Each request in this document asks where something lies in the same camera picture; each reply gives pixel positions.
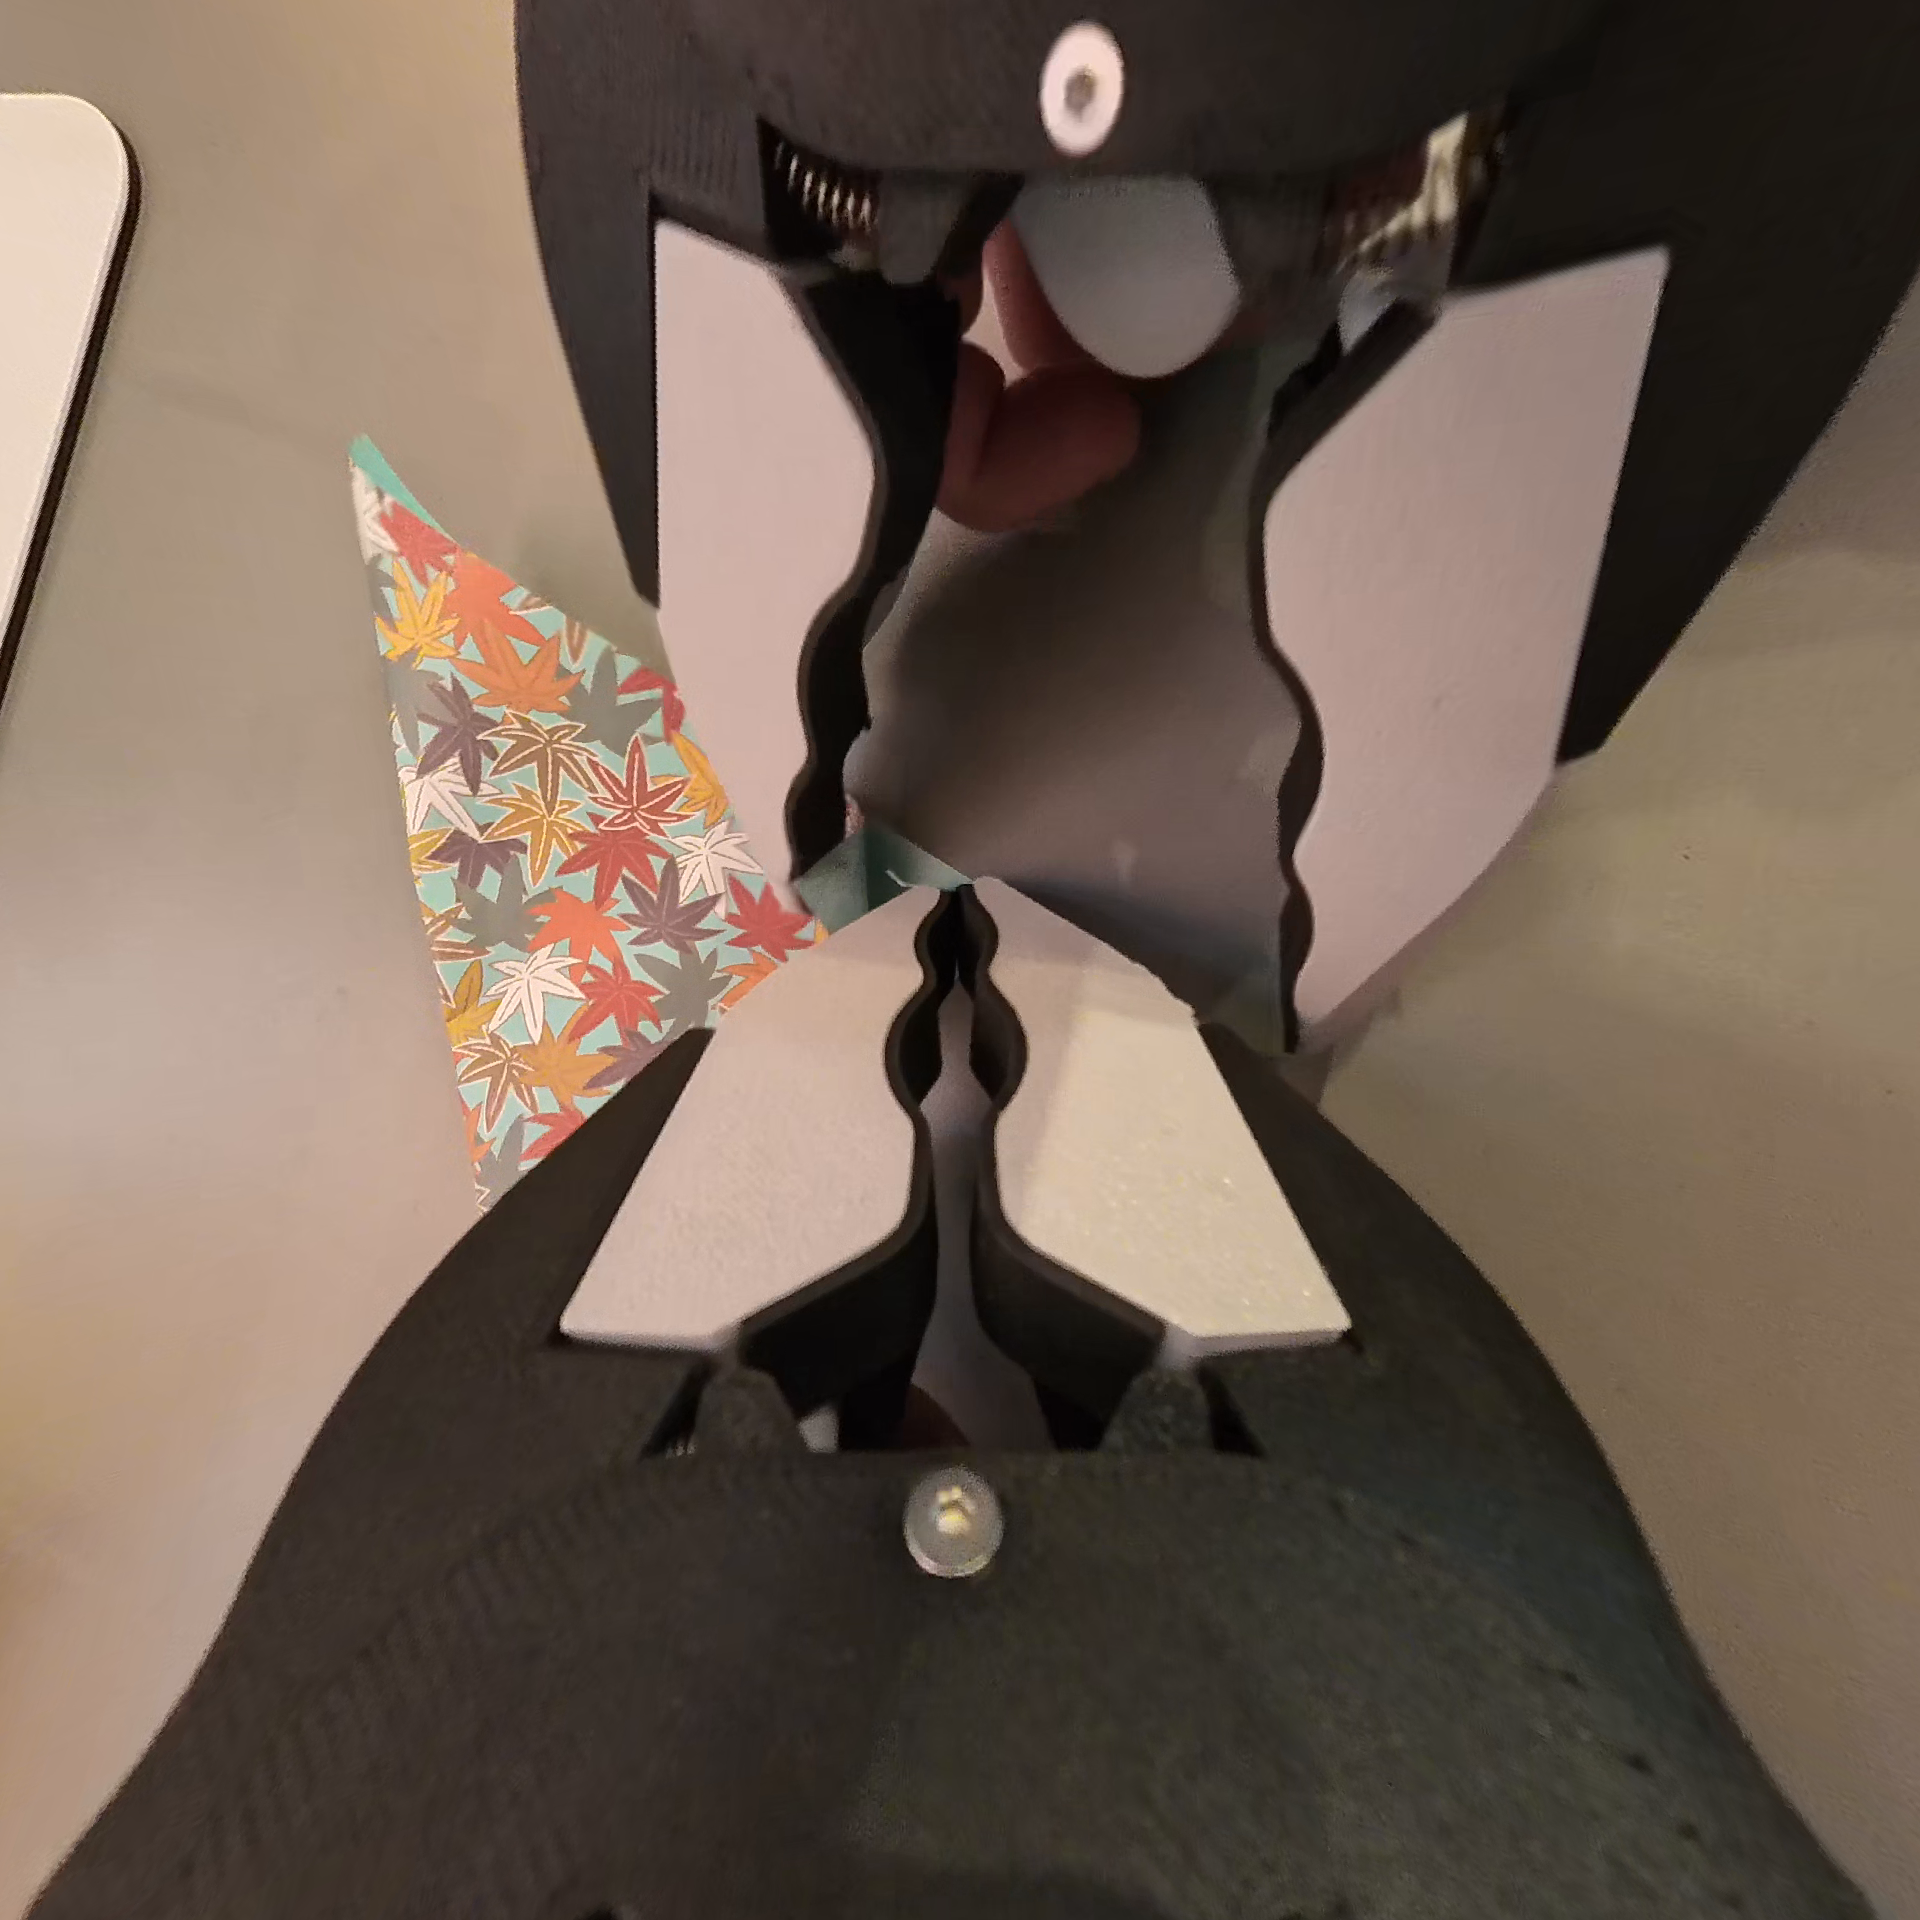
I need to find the person's right hand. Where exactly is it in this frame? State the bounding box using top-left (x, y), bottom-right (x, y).
top-left (942, 238), bottom-right (1146, 537)

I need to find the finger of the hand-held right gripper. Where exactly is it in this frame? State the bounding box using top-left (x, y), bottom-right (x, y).
top-left (650, 209), bottom-right (964, 886)
top-left (1249, 246), bottom-right (1674, 1050)

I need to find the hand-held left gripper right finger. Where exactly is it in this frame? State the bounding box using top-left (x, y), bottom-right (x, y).
top-left (960, 883), bottom-right (1356, 1454)

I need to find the leaf-patterned origami paper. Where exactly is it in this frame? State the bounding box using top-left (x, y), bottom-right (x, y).
top-left (347, 435), bottom-right (981, 1215)

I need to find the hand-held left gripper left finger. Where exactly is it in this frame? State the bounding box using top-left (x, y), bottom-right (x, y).
top-left (560, 886), bottom-right (964, 1454)

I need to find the white board with black edge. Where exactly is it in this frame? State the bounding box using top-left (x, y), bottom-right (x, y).
top-left (0, 94), bottom-right (145, 714)

